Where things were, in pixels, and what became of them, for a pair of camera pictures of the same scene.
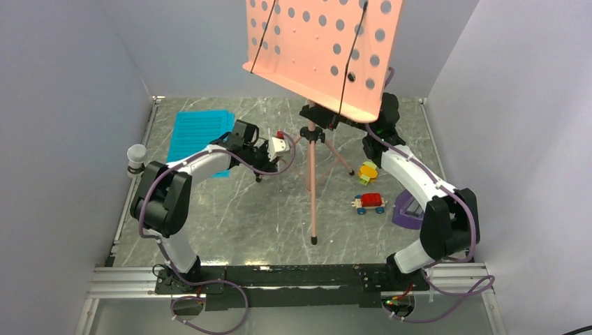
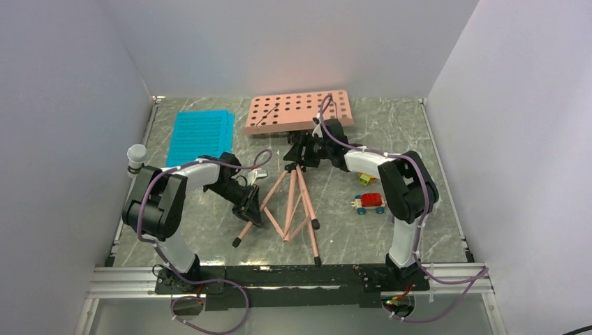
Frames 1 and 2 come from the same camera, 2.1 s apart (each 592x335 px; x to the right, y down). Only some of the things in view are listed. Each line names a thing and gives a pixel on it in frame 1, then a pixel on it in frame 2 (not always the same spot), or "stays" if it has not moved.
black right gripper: (321, 116) -> (294, 153)
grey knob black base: (135, 155) stays
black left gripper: (267, 165) -> (252, 212)
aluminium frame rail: (139, 281) stays
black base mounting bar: (290, 287) stays
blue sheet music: (195, 130) stays
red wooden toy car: (368, 200) stays
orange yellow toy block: (367, 172) stays
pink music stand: (336, 51) -> (288, 206)
